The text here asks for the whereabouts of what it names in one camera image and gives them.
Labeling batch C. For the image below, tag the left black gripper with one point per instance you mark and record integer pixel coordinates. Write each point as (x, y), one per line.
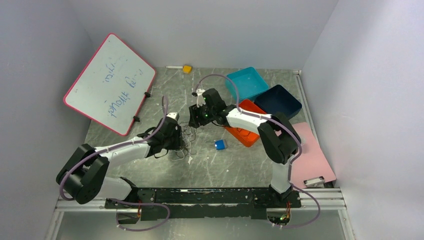
(177, 143)

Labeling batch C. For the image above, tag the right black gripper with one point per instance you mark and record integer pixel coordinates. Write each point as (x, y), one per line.
(194, 111)

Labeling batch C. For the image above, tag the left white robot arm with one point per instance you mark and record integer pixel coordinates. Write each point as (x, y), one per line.
(84, 176)

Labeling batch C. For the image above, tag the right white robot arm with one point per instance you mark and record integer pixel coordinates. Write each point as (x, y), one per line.
(281, 142)

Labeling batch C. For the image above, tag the blue white small block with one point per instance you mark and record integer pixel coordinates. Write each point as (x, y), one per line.
(220, 144)

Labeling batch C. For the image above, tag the yellow small block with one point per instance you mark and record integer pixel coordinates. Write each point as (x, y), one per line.
(187, 69)

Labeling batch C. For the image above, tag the white marker pen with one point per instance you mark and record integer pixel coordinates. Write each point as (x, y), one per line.
(174, 67)

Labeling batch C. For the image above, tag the orange plastic box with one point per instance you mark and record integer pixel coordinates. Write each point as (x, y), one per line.
(245, 137)

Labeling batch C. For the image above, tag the teal plastic box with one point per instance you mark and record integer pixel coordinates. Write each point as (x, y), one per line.
(249, 83)

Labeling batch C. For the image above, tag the pink-framed whiteboard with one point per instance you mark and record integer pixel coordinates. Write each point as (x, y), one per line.
(112, 87)

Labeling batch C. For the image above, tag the navy plastic box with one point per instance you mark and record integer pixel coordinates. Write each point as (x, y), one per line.
(278, 100)

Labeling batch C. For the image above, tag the pink mat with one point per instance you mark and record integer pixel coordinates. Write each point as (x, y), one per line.
(312, 163)

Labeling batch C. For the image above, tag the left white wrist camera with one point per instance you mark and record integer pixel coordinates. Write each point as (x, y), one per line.
(173, 115)

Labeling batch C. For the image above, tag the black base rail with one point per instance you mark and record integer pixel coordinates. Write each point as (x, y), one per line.
(150, 204)

